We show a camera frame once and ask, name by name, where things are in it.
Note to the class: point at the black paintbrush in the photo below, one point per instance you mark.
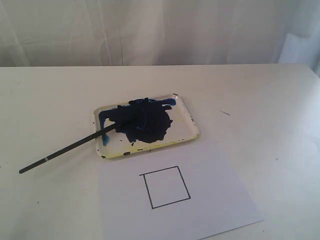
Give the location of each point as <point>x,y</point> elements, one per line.
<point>76,144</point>

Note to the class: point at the white paper with square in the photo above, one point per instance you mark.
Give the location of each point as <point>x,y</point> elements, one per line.
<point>183,193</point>

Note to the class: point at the white paint tray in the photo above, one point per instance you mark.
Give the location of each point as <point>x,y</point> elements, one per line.
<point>160,122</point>

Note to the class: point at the white backdrop curtain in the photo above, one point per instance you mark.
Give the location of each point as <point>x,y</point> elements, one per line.
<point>37,33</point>

